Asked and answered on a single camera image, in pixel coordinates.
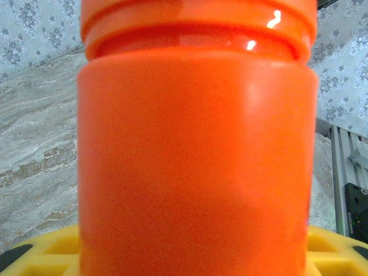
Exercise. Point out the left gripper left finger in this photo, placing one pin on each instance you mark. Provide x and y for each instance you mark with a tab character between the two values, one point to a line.
40	258

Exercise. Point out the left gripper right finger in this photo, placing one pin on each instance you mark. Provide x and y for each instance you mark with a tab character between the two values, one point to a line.
336	256

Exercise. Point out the orange bottle cap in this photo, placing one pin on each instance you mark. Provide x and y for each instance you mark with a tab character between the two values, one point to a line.
195	161

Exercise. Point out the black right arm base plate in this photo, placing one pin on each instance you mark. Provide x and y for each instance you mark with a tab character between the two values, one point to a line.
358	210

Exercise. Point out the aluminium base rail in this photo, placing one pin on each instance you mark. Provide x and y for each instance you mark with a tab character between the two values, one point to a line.
339	178

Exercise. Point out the grey angle bracket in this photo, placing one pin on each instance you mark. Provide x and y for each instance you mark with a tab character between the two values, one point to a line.
359	155

